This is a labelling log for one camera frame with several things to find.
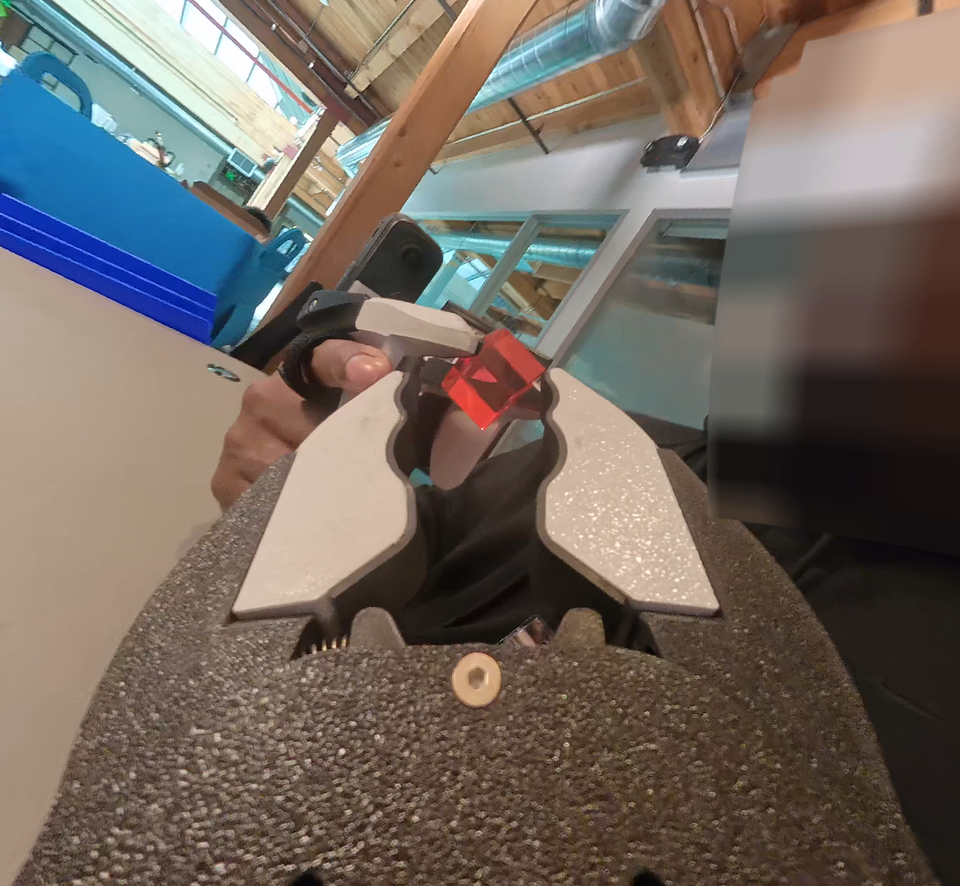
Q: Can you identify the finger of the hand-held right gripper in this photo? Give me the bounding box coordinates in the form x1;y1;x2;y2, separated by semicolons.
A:
420;359;511;491
352;298;485;362

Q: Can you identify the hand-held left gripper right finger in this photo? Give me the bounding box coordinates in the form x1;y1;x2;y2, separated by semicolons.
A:
534;367;723;650

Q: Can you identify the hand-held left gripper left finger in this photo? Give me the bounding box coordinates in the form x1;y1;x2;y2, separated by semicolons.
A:
231;373;421;650

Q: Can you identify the red transparent cube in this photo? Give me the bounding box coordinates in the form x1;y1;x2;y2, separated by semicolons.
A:
441;331;549;429

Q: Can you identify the person's black jacket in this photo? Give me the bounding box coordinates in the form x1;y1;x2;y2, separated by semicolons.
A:
397;413;960;886

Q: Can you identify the blue plastic bin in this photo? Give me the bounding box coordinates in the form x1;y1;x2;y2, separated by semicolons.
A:
0;192;219;345

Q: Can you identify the wooden post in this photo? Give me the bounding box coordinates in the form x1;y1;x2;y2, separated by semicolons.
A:
255;0;594;347

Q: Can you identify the black hanging strap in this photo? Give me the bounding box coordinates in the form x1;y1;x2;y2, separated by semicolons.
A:
232;282;324;371

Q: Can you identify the black ceiling camera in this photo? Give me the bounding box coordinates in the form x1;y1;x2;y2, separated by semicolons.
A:
641;134;702;170

